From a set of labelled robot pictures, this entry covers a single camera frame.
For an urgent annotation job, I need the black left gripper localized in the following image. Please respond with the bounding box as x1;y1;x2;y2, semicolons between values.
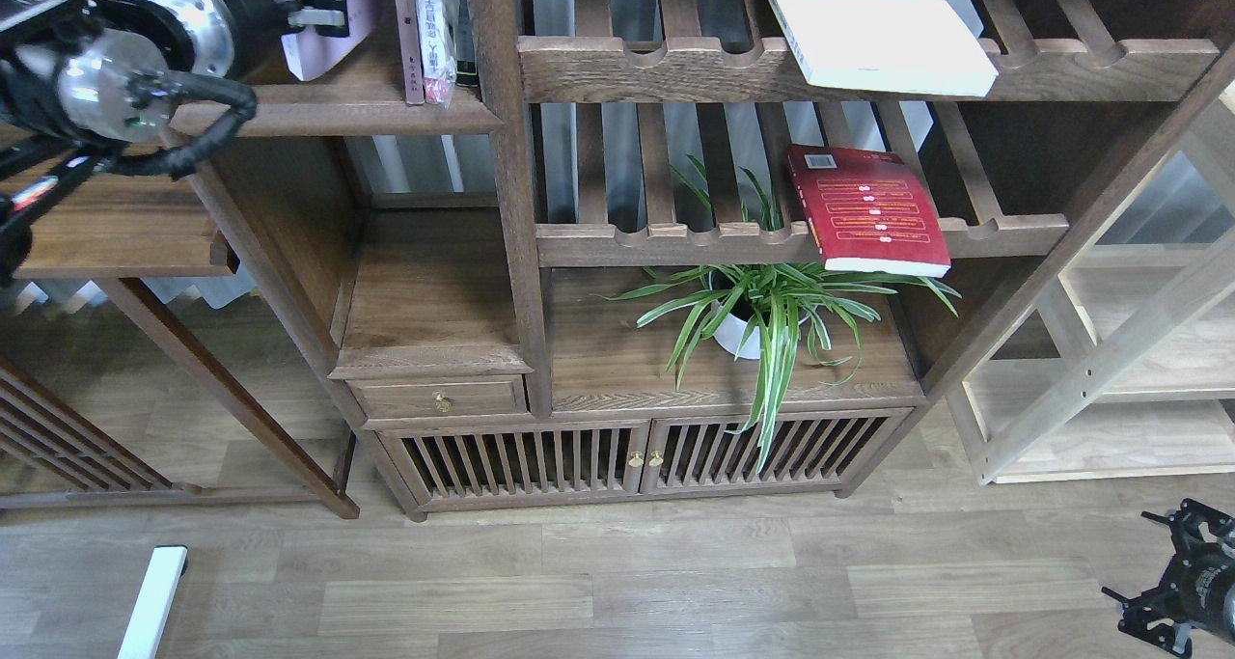
121;0;350;86

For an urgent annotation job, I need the thin mauve upright book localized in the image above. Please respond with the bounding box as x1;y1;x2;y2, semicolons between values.
394;0;426;106

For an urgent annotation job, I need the dark wooden bookshelf cabinet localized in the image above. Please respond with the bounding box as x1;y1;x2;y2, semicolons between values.
53;0;1235;524

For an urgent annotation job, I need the lavender paperback book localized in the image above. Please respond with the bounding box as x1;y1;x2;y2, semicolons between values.
261;0;382;80

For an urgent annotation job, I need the white book with green cover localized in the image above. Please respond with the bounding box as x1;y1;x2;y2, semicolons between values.
769;0;998;97

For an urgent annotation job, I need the white robot base bar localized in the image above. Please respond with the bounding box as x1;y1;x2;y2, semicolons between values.
116;545;189;658

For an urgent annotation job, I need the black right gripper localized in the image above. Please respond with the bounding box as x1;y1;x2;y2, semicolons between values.
1100;499;1234;658

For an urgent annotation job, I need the red hardcover book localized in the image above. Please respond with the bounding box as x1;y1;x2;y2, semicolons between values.
785;144;951;278

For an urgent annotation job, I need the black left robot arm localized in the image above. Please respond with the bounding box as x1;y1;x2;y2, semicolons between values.
1;0;351;285

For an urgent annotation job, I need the brass drawer knob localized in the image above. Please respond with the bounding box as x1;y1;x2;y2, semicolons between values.
432;392;453;413

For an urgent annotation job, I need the light wooden shelf rack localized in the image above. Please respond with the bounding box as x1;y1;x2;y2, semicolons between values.
947;89;1234;483

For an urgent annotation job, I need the white plant pot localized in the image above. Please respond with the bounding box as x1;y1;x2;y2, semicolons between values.
704;264;806;363

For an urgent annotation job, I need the white pink upright book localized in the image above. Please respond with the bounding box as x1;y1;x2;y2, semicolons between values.
416;0;459;106

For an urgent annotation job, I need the green spider plant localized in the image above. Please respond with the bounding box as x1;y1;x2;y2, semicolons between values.
606;155;961;473

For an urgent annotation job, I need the dark upright book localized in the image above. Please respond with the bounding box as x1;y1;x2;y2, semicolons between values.
453;0;480;89

